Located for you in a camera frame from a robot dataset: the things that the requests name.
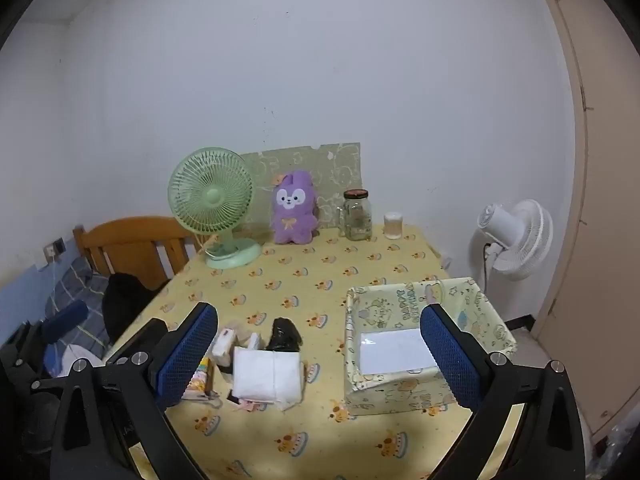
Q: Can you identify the dark grey cloth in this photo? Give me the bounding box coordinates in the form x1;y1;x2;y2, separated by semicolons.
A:
265;317;304;354

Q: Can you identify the white standing fan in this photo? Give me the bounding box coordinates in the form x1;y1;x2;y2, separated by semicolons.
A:
469;199;554;291

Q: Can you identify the beige door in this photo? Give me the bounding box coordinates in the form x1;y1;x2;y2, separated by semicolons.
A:
525;0;640;441

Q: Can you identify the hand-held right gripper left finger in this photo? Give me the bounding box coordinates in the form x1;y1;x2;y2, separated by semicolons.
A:
50;302;219;480

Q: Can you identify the white garment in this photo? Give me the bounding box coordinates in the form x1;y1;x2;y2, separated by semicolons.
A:
60;342;108;376

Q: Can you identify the blue plaid bedding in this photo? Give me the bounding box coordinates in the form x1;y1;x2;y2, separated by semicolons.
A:
40;255;113;351

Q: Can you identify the black garment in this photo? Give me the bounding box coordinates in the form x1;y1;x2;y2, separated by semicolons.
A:
102;272;171;346

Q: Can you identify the white tissue pack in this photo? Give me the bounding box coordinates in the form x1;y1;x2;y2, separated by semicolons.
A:
232;346;305;411

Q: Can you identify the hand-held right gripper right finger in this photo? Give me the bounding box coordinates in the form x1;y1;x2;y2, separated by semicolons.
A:
419;303;587;480

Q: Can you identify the dark blue cloth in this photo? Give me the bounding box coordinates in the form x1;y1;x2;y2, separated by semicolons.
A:
42;300;90;341

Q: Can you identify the green desk fan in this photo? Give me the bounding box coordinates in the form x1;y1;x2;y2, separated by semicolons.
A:
167;147;262;269

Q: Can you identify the purple plush bunny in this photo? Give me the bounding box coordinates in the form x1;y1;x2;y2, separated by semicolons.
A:
271;170;319;246

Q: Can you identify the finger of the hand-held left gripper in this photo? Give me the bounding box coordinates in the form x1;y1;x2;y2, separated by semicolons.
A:
27;317;170;411

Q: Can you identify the pink cartoon packet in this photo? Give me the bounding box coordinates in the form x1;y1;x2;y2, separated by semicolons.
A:
182;357;218;402

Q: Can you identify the yellow printed tablecloth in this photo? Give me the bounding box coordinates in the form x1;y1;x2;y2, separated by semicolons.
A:
107;224;526;480

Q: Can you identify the printed fabric storage box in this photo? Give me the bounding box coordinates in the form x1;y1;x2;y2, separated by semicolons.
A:
344;276;518;417

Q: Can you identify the patterned wallpaper piece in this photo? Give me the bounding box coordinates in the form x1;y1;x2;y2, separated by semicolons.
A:
240;142;362;228

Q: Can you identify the glass jar with dark lid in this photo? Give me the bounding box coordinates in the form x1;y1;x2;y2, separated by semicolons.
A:
339;189;373;242

